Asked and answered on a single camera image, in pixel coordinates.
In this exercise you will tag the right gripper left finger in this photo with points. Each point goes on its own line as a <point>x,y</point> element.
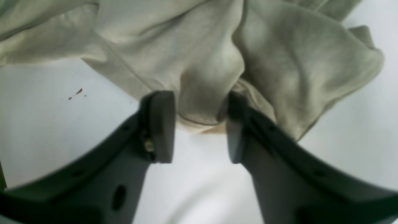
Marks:
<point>104,185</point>

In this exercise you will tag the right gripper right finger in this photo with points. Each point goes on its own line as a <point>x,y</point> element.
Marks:
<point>294,187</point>

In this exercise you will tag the beige T-shirt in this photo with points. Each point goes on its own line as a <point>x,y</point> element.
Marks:
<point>291,59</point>

